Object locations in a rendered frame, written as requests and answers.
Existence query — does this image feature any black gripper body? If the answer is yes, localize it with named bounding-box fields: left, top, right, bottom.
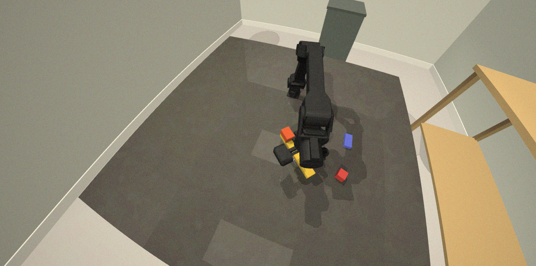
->
left=273, top=130, right=329, bottom=166

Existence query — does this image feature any blue rectangular block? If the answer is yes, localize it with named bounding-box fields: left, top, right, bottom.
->
left=343, top=133, right=353, bottom=149

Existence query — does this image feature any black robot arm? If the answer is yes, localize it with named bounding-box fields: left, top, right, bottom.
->
left=287, top=41, right=334, bottom=169

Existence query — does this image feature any yellow bar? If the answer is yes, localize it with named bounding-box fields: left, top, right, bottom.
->
left=280, top=127, right=315, bottom=179

